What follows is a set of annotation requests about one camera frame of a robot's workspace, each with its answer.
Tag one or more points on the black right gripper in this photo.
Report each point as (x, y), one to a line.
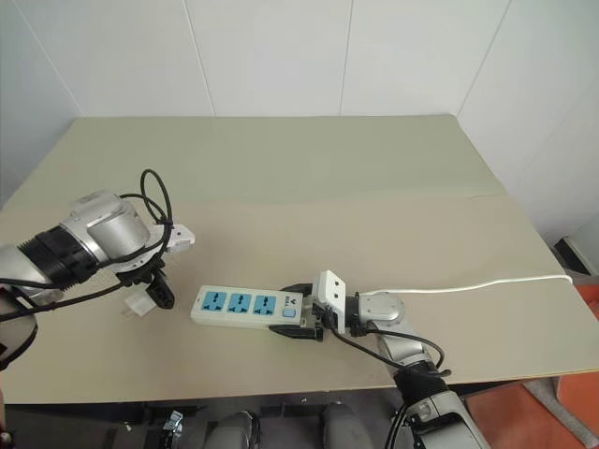
(312, 314)

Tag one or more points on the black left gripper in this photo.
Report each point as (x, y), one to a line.
(140, 275)

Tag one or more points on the white charger plug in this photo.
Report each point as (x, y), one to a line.
(139, 307)

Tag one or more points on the white power strip blue sockets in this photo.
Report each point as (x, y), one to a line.
(243, 306)

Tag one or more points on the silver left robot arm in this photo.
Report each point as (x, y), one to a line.
(110, 229)

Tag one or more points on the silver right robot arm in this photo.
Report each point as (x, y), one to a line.
(402, 341)

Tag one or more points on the dark grey rounded shape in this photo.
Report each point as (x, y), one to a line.
(234, 430)
(340, 426)

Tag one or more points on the grey box on floor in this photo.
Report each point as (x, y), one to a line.
(576, 255)

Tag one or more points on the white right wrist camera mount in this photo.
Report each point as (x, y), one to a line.
(331, 294)

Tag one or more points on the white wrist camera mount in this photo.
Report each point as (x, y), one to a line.
(331, 294)
(180, 236)

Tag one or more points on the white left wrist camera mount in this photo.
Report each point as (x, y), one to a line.
(180, 236)

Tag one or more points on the small metal bracket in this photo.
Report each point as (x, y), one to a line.
(174, 421)

